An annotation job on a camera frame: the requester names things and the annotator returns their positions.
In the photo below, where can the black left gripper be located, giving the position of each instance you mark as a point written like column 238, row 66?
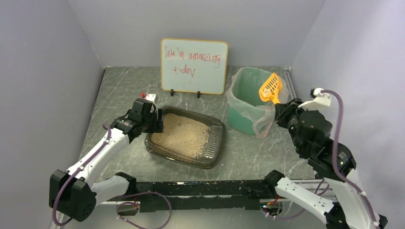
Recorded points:
column 154, row 120

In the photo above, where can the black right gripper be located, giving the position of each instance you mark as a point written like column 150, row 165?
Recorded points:
column 281, row 110

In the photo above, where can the yellow litter scoop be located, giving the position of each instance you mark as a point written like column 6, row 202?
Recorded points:
column 270, row 89

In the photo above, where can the dark grey litter box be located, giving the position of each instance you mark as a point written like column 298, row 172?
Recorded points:
column 213, row 147

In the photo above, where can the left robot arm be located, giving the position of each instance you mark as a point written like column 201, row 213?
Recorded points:
column 74, row 193

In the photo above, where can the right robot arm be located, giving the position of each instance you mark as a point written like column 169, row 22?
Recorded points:
column 331, row 161

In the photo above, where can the beige cat litter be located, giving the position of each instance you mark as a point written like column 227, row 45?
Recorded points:
column 183, row 135

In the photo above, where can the green trash bin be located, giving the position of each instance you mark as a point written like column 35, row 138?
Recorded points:
column 246, row 104

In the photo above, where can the translucent pink bin liner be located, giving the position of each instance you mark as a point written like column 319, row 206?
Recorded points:
column 262, row 123

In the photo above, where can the whiteboard with red writing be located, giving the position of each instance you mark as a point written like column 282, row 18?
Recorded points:
column 193, row 66

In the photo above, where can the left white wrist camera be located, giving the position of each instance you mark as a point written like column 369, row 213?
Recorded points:
column 150, row 97

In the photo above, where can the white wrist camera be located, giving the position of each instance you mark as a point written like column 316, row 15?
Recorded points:
column 150, row 97
column 319, row 100

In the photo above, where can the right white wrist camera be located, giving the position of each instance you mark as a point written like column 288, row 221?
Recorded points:
column 319, row 100

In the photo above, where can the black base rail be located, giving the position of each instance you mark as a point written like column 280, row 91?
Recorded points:
column 190, row 195

